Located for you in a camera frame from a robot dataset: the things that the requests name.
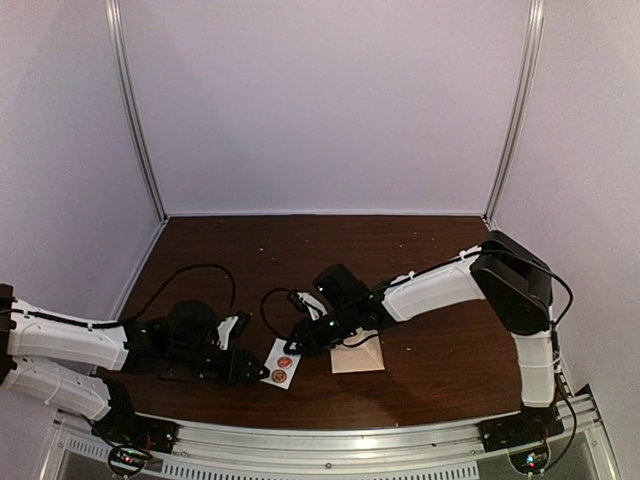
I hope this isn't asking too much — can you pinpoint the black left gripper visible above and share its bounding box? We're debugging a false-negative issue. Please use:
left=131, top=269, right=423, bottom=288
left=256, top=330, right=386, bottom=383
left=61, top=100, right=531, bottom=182
left=169, top=343, right=269, bottom=386

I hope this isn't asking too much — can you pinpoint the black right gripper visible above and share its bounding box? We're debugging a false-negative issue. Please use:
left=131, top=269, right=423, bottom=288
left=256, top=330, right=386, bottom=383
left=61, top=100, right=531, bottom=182
left=285, top=302, right=360, bottom=354

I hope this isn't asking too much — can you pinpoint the sticker sheet with seals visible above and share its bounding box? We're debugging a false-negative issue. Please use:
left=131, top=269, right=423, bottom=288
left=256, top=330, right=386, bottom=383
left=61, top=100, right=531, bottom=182
left=261, top=339, right=301, bottom=390

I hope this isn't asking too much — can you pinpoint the cream envelope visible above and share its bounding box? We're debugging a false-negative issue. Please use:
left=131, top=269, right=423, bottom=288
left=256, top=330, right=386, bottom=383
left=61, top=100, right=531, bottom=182
left=330, top=337, right=385, bottom=374

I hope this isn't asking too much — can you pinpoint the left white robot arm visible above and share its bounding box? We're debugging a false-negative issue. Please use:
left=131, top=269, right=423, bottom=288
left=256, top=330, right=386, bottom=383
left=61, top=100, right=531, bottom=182
left=1, top=284, right=269, bottom=444

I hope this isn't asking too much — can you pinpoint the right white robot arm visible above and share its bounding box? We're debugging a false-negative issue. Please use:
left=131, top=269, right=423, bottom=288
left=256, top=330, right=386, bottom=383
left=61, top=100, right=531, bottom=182
left=285, top=230, right=556, bottom=442

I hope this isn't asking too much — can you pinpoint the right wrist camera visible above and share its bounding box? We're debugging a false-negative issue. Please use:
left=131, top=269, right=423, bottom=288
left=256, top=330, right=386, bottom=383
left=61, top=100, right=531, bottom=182
left=287, top=290, right=327, bottom=321

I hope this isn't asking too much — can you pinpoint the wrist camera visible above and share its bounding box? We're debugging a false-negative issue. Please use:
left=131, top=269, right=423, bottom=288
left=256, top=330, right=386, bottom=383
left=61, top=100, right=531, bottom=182
left=215, top=311, right=251, bottom=351
left=287, top=290, right=327, bottom=321

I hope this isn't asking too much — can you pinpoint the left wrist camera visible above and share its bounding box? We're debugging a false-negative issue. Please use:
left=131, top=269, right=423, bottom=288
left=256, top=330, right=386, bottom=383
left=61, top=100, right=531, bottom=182
left=215, top=311, right=251, bottom=351

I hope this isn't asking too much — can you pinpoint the right black camera cable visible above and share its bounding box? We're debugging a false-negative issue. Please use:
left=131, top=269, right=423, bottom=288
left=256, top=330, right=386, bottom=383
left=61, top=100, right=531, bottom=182
left=260, top=287, right=301, bottom=341

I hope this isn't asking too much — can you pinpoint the black camera cable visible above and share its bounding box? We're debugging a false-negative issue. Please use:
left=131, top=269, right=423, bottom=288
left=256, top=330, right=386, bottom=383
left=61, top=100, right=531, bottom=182
left=112, top=263, right=237, bottom=326
left=260, top=287, right=301, bottom=341

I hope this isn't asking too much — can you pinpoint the left black camera cable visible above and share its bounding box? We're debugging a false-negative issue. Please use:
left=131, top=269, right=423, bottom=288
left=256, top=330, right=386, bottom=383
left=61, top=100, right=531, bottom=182
left=112, top=263, right=237, bottom=326

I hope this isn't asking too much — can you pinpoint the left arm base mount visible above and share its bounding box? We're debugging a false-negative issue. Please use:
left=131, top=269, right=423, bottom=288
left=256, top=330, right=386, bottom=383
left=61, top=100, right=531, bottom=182
left=85, top=379, right=179, bottom=479

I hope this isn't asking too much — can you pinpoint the front aluminium rail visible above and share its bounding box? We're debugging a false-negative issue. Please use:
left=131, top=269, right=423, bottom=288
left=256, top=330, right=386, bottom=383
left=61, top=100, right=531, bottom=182
left=49, top=394, right=621, bottom=480

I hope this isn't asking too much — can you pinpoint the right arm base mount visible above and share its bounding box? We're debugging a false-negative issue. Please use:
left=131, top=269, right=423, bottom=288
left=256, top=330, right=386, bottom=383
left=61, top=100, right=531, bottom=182
left=478, top=400, right=564, bottom=477

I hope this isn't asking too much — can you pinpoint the left aluminium frame post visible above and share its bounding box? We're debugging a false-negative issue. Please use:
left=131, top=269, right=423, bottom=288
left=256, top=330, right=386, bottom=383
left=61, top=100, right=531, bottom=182
left=104, top=0, right=168, bottom=223

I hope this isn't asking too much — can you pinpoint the aluminium frame post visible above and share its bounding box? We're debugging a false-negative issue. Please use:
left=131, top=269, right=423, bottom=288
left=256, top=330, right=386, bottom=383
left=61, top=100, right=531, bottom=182
left=483, top=0, right=545, bottom=229
left=104, top=0, right=168, bottom=223

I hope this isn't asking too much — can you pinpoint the right aluminium frame post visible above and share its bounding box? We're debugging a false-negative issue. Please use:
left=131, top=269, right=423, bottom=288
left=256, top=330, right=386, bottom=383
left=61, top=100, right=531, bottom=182
left=483, top=0, right=545, bottom=229

